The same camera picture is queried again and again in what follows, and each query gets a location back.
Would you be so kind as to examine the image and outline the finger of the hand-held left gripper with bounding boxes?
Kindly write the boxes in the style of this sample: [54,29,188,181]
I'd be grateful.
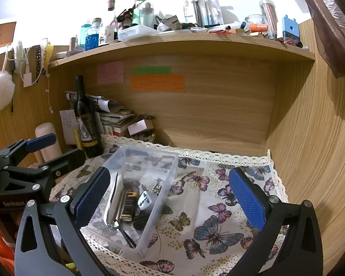
[2,148,87,192]
[0,134,58,166]

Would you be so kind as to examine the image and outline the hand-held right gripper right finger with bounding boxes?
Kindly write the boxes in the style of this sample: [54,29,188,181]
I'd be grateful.
[228,166,324,276]

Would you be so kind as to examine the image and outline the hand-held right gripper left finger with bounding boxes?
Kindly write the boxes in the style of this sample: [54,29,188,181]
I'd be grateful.
[14,166,112,276]

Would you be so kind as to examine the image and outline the clear plastic storage box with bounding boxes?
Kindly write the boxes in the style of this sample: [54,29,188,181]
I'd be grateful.
[79,144,180,258]

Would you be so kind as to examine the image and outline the cream plastic bottle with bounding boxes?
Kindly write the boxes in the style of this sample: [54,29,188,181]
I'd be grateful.
[35,122,63,163]

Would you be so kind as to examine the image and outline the gold lipstick tube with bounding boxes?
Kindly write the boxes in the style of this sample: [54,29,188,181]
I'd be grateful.
[73,128,83,150]

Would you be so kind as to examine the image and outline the white round compact mirror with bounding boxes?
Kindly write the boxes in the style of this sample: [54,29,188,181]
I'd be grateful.
[104,172,125,228]

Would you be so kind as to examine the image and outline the white handwritten note paper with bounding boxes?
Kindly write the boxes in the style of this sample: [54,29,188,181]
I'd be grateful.
[59,109,80,145]

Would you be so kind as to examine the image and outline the dark wine bottle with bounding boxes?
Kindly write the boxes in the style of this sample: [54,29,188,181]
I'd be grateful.
[74,75,103,158]

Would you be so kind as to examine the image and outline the small dark perfume bottle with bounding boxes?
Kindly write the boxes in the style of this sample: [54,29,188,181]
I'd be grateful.
[120,190,139,222]

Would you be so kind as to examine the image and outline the butterfly print lace cloth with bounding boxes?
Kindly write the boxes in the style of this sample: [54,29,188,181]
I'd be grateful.
[48,134,290,276]

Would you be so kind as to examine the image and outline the orange cloth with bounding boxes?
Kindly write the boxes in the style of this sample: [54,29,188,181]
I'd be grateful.
[0,214,16,276]

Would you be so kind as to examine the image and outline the black tweezers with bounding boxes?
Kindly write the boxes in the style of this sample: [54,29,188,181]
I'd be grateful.
[114,221,138,250]

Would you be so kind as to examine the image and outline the white plug adapter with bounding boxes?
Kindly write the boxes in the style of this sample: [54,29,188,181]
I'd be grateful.
[136,190,153,211]

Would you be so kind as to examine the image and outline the stack of papers and books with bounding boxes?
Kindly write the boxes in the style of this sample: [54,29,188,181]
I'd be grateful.
[64,90,136,138]

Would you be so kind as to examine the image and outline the white fluffy pom-pom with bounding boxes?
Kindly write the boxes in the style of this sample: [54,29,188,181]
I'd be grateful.
[0,70,16,111]

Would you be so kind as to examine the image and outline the small white paper box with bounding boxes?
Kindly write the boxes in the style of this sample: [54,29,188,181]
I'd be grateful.
[127,119,148,136]

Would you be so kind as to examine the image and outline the pile of coins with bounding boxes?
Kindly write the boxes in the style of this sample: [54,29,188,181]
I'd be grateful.
[129,132,156,143]

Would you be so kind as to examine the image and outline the hanging dark headband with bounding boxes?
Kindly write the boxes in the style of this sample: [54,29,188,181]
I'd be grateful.
[31,44,44,76]

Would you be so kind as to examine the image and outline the pink sticky note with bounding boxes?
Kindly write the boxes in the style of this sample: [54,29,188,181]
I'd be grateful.
[97,61,125,85]

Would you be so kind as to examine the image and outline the orange sticky note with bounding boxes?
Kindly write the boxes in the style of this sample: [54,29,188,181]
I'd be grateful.
[130,74,186,94]

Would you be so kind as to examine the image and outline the blue glass bottle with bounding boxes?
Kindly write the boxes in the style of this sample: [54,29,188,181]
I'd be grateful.
[85,17,102,52]

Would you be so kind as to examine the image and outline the teal plastic bottle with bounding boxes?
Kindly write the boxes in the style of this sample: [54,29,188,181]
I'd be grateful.
[80,24,92,47]

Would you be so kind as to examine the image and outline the green sticky note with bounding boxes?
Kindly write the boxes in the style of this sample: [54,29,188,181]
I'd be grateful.
[133,66,172,76]

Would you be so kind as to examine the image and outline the white printed mug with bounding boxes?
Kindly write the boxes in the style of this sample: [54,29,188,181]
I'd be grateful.
[99,25,117,46]

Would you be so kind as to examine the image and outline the white lidded plastic container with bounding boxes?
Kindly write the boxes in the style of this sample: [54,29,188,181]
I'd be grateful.
[117,24,159,42]

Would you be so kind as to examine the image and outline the corked clear glass bottle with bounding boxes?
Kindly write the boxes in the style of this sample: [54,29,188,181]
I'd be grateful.
[106,0,119,41]

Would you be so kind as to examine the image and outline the green pump bottle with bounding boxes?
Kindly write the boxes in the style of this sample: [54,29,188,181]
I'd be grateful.
[132,0,148,27]

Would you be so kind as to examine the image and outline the orange tube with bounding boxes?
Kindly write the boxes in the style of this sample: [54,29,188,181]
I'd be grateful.
[249,23,269,33]

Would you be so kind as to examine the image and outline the blue box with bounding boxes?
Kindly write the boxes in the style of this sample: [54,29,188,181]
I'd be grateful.
[282,15,301,44]

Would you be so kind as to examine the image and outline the glass jar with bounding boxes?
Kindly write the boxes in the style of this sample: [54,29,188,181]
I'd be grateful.
[244,14,267,33]

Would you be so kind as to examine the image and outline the clear cylinder of sticks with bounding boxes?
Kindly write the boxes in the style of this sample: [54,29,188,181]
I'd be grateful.
[258,0,278,40]

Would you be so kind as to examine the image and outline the brown plastic bag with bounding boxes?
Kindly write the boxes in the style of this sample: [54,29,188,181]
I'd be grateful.
[303,0,345,79]

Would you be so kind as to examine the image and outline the clear blister pack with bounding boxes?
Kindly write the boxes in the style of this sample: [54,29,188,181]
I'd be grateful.
[193,0,225,27]

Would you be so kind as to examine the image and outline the white charger cable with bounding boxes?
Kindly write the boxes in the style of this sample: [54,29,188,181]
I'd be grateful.
[22,48,44,87]

